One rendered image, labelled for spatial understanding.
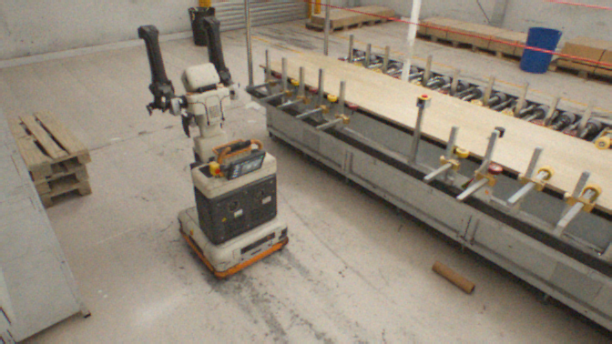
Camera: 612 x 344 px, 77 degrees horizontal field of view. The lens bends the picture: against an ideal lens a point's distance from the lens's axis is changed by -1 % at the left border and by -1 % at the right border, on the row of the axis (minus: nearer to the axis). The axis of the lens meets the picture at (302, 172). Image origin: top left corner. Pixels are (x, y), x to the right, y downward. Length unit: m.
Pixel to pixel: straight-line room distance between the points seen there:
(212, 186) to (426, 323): 1.64
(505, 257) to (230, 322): 1.99
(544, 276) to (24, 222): 3.18
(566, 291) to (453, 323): 0.78
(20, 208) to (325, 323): 1.86
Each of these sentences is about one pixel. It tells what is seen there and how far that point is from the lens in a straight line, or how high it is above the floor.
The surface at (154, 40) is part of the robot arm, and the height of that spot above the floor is 1.55.
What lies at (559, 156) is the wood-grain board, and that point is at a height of 0.90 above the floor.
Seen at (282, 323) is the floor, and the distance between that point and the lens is 2.68.
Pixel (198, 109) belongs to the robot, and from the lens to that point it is 2.62.
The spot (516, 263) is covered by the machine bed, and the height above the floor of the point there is 0.17.
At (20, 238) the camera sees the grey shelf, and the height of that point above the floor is 0.76.
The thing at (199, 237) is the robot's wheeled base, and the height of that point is 0.27.
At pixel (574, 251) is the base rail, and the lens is 2.65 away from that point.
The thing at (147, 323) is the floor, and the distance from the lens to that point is 2.84.
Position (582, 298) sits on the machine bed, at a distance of 3.15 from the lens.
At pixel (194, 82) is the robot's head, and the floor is 1.31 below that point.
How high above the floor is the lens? 2.17
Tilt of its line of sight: 33 degrees down
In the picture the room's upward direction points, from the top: 1 degrees clockwise
